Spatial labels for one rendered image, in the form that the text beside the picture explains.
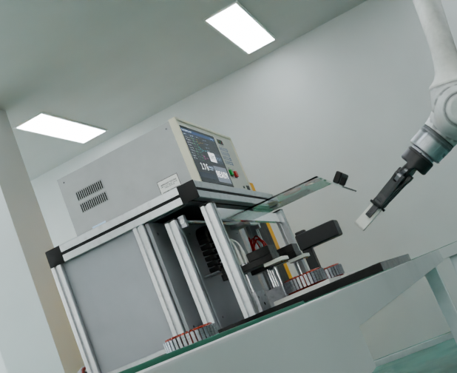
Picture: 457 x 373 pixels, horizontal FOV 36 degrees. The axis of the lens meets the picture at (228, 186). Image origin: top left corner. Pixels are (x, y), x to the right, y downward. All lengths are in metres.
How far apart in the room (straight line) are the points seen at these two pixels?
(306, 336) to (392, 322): 6.86
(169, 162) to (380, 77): 5.57
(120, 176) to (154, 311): 0.40
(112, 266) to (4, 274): 4.19
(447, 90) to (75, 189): 1.00
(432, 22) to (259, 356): 1.49
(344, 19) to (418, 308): 2.98
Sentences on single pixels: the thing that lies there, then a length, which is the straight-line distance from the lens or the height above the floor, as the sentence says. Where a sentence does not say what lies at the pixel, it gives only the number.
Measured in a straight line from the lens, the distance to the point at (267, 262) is 1.80.
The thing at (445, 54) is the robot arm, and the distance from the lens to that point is 1.65.
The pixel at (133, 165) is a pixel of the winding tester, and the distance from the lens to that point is 1.89.
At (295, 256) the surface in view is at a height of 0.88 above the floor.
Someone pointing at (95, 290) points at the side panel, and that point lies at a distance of 1.80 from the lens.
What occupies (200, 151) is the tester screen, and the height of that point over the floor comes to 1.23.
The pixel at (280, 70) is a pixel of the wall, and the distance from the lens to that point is 7.53.
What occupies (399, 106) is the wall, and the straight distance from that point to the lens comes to 7.22.
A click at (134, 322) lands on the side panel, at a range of 1.75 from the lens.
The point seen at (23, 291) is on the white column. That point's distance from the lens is 5.84.
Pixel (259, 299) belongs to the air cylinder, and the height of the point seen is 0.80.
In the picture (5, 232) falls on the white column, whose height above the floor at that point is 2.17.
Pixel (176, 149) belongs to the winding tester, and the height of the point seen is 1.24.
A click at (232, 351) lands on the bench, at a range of 0.23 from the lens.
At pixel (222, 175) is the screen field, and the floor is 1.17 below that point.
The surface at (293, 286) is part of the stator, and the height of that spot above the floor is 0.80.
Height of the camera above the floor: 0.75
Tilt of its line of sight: 11 degrees up
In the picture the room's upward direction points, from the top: 23 degrees counter-clockwise
